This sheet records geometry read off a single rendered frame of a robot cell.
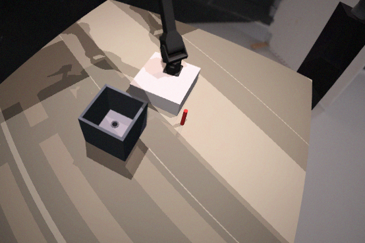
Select red peg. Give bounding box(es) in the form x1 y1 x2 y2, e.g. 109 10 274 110
181 109 188 125

